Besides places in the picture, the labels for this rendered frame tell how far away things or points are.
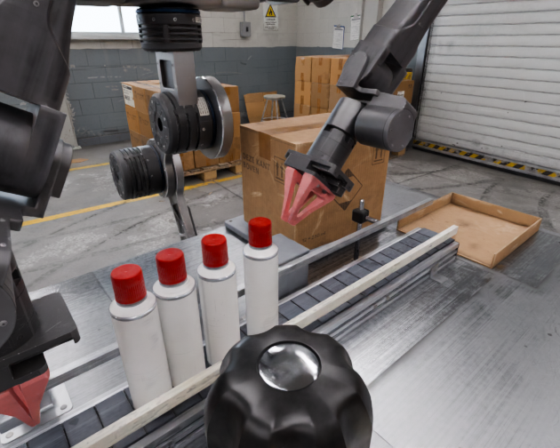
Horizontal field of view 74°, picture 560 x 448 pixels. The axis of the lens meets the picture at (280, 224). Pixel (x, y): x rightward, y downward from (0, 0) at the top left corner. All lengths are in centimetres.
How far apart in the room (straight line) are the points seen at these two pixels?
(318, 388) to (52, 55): 24
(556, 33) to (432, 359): 412
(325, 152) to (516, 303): 54
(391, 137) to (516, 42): 424
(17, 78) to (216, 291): 32
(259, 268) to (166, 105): 49
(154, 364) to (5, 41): 36
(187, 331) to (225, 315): 6
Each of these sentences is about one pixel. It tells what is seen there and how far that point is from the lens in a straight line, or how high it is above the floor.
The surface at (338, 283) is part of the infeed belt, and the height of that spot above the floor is 88.
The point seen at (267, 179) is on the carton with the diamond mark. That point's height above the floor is 101.
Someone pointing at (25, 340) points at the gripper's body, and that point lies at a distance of 35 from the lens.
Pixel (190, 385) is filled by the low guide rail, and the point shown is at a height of 91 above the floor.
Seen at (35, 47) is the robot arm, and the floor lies 131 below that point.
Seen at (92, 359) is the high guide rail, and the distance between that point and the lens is 54.
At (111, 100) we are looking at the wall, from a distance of 587.
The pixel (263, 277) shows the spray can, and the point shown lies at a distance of 54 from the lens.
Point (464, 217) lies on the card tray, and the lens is 125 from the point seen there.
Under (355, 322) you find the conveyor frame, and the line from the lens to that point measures 73.
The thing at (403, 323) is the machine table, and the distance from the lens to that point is 77.
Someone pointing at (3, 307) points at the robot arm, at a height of 119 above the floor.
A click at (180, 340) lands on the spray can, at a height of 97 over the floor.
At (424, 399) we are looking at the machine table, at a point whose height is 83.
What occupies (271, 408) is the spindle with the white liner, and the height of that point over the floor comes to 118.
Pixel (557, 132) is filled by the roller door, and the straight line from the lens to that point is 460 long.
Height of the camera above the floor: 131
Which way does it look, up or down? 26 degrees down
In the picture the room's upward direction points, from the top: straight up
